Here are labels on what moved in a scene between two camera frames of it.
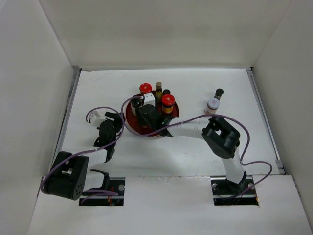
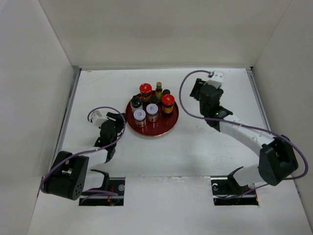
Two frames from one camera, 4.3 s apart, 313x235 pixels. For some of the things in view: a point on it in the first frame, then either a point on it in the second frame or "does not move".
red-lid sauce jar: x=145 y=88 does not move
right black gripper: x=145 y=122 → x=198 y=83
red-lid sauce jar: x=167 y=103 does not move
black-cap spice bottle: x=166 y=91 does not move
